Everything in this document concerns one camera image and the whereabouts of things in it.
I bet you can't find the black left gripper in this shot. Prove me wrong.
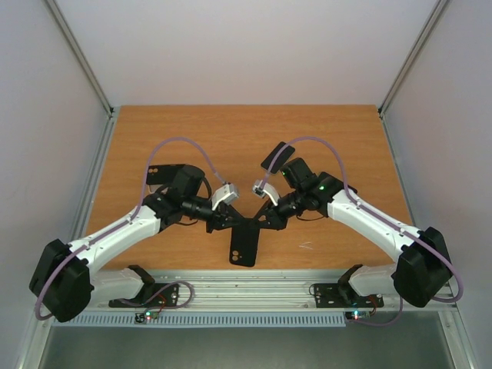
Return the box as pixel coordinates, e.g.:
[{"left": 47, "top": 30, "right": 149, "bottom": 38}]
[{"left": 184, "top": 197, "right": 247, "bottom": 234}]

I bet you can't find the black silicone phone case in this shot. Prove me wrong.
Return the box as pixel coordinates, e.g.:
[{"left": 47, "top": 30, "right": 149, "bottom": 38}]
[{"left": 229, "top": 218, "right": 261, "bottom": 268}]

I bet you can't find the dark smartphone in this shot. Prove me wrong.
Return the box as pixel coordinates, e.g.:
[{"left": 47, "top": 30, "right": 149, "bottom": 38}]
[{"left": 261, "top": 141, "right": 295, "bottom": 175}]

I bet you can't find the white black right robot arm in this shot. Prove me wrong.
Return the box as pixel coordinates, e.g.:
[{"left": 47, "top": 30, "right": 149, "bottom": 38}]
[{"left": 252, "top": 158, "right": 452, "bottom": 308}]

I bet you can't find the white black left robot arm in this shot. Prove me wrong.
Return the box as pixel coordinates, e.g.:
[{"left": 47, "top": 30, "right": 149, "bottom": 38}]
[{"left": 29, "top": 164, "right": 239, "bottom": 322}]

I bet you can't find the left small circuit board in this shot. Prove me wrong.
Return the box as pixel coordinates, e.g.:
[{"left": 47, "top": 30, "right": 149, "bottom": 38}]
[{"left": 134, "top": 311, "right": 160, "bottom": 324}]

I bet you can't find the small circuit board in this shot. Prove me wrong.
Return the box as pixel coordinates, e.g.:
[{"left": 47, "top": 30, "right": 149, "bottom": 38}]
[
  {"left": 345, "top": 310, "right": 374, "bottom": 321},
  {"left": 134, "top": 311, "right": 160, "bottom": 324}
]

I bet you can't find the right small circuit board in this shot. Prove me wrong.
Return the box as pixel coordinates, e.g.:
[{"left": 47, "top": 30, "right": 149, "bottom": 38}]
[{"left": 345, "top": 310, "right": 374, "bottom": 321}]

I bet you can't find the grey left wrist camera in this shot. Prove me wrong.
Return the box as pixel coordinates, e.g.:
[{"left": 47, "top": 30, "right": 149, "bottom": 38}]
[{"left": 211, "top": 183, "right": 239, "bottom": 211}]

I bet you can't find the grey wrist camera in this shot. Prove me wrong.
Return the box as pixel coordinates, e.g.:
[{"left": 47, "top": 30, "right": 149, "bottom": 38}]
[
  {"left": 252, "top": 180, "right": 280, "bottom": 206},
  {"left": 211, "top": 183, "right": 239, "bottom": 211}
]

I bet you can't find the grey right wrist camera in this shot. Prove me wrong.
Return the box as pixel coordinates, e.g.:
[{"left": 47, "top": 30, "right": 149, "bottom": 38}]
[{"left": 252, "top": 180, "right": 280, "bottom": 206}]

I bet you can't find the aluminium front rail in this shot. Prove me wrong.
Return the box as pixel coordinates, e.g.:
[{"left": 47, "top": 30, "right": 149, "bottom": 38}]
[{"left": 36, "top": 268, "right": 458, "bottom": 313}]

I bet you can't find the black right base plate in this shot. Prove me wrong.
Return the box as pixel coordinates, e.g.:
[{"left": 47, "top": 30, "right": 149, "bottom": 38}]
[{"left": 309, "top": 283, "right": 384, "bottom": 308}]

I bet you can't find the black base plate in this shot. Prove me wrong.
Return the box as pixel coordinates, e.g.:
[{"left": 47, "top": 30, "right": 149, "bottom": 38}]
[
  {"left": 108, "top": 283, "right": 179, "bottom": 308},
  {"left": 309, "top": 283, "right": 384, "bottom": 308}
]

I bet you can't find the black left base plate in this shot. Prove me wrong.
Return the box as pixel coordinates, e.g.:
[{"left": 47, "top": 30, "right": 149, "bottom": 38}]
[{"left": 108, "top": 283, "right": 179, "bottom": 308}]

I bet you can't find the aluminium frame rail left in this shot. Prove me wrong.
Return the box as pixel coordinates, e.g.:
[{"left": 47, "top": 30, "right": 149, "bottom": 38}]
[{"left": 42, "top": 0, "right": 120, "bottom": 240}]

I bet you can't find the aluminium frame rail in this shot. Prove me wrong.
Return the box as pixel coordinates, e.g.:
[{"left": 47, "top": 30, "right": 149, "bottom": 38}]
[
  {"left": 42, "top": 0, "right": 120, "bottom": 240},
  {"left": 377, "top": 0, "right": 452, "bottom": 222}
]

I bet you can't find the grey slotted cable duct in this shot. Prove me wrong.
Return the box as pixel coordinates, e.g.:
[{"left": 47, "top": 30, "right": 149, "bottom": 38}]
[{"left": 53, "top": 311, "right": 345, "bottom": 329}]

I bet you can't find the aluminium frame rail right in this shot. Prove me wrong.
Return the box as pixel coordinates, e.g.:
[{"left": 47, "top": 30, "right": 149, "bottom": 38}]
[{"left": 377, "top": 0, "right": 452, "bottom": 222}]

